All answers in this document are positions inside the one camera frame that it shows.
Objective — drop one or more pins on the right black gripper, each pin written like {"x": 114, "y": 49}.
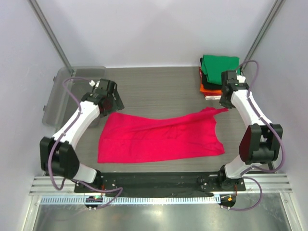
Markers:
{"x": 228, "y": 105}

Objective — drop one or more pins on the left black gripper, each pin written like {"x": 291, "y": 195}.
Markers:
{"x": 117, "y": 104}

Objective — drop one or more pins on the crimson red t-shirt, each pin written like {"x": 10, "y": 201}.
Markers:
{"x": 133, "y": 139}

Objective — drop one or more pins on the clear plastic bin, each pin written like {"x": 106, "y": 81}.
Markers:
{"x": 61, "y": 106}

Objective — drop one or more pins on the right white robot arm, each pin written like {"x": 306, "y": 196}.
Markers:
{"x": 261, "y": 141}

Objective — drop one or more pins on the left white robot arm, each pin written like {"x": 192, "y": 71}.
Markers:
{"x": 57, "y": 153}

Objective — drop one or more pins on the black folded t-shirt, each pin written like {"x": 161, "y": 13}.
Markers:
{"x": 206, "y": 84}

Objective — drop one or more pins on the green folded t-shirt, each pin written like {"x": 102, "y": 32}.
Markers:
{"x": 212, "y": 66}

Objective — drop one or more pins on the white folded t-shirt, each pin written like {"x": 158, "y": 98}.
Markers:
{"x": 212, "y": 97}

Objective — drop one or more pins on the orange folded t-shirt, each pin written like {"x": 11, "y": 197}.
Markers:
{"x": 208, "y": 92}

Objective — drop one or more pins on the red folded t-shirt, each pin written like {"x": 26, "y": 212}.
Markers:
{"x": 200, "y": 72}

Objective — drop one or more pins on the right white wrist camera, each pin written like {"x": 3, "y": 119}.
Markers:
{"x": 241, "y": 79}

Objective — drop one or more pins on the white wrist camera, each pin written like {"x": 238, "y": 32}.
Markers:
{"x": 94, "y": 84}
{"x": 241, "y": 79}

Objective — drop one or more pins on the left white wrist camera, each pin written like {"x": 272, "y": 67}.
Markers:
{"x": 94, "y": 84}

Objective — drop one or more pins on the right aluminium corner post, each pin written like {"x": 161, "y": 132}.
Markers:
{"x": 269, "y": 19}

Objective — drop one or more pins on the aluminium corner post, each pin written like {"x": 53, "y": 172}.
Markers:
{"x": 52, "y": 37}
{"x": 269, "y": 19}

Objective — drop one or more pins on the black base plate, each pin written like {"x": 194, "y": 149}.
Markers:
{"x": 168, "y": 184}

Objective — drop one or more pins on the slotted cable duct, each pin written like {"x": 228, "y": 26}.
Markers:
{"x": 98, "y": 200}

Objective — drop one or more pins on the aluminium frame rail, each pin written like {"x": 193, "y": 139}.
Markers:
{"x": 270, "y": 183}

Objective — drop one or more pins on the left aluminium corner post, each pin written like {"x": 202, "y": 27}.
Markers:
{"x": 52, "y": 37}

